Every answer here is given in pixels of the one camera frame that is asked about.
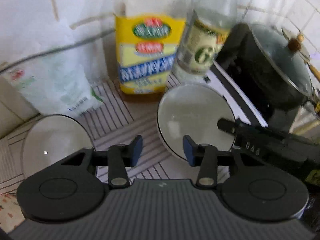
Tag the black induction stove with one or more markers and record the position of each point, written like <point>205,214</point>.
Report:
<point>252,111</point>

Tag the cooking wine bottle yellow label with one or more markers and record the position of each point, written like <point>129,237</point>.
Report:
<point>147,55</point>

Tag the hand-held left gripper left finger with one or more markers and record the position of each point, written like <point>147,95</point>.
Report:
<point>136,150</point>

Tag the black wok with glass lid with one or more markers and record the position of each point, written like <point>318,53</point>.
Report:
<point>262,80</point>

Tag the white ribbed bowl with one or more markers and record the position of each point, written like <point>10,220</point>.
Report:
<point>195,110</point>
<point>57,140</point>

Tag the heart print plate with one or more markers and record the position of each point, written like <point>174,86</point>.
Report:
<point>10,210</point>

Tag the clear vinegar bottle yellow cap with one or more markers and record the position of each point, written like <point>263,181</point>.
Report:
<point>200,50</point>

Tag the striped white tablecloth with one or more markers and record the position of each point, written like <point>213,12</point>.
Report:
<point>120,125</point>

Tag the white plastic seasoning bag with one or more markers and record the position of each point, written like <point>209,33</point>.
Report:
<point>57,90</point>

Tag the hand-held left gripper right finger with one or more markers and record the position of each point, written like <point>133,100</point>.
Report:
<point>188,150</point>

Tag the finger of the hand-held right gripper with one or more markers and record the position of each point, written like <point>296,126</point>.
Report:
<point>250,142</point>

